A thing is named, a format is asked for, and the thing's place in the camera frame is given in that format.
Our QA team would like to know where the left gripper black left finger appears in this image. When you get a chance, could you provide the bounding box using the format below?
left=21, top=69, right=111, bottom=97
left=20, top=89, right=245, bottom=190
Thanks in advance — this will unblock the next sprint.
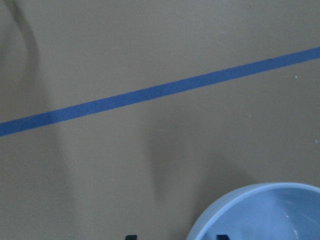
left=125, top=234, right=137, bottom=240

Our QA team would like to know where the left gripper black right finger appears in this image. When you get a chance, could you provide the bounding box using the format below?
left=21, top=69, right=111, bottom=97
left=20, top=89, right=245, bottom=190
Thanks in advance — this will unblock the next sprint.
left=216, top=234, right=229, bottom=240

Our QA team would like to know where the blue bowl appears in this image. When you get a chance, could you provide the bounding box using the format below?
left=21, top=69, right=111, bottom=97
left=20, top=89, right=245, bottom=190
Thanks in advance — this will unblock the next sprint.
left=187, top=182, right=320, bottom=240

